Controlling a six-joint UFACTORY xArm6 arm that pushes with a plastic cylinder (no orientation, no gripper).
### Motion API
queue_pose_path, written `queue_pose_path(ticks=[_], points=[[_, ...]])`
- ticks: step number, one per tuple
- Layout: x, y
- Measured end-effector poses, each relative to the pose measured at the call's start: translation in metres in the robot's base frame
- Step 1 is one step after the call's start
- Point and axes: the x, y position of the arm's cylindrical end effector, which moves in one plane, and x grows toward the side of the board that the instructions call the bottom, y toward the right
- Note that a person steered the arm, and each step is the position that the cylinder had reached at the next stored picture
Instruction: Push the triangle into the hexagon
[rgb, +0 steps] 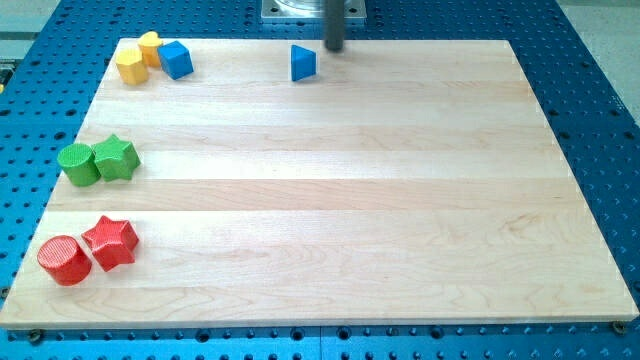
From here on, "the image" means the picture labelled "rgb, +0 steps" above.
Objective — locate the red star block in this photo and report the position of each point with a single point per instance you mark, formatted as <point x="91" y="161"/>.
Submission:
<point x="112" y="242"/>

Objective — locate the red cylinder block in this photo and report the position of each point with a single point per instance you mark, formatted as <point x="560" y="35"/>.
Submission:
<point x="64" y="260"/>

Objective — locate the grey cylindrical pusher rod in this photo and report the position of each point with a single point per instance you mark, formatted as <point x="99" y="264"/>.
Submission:
<point x="334" y="25"/>

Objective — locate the blue cube block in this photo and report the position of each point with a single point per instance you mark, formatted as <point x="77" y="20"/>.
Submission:
<point x="175" y="60"/>

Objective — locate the green star block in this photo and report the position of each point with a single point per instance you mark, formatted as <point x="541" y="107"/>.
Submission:
<point x="115" y="158"/>

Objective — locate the blue perforated table plate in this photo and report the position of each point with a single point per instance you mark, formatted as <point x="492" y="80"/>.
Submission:
<point x="51" y="90"/>

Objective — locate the yellow hexagon block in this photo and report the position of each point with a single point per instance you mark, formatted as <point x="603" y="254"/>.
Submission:
<point x="131" y="66"/>

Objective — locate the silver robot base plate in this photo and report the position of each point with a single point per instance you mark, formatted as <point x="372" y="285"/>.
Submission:
<point x="287" y="11"/>

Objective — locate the green cylinder block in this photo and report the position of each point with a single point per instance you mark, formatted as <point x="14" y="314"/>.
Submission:
<point x="78" y="163"/>

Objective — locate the yellow heart block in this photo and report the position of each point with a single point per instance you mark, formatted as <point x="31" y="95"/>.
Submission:
<point x="148" y="44"/>

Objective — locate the blue triangle block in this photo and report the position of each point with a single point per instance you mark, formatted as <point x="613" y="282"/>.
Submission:
<point x="303" y="63"/>

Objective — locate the wooden board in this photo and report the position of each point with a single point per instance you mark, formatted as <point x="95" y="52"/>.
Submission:
<point x="408" y="182"/>

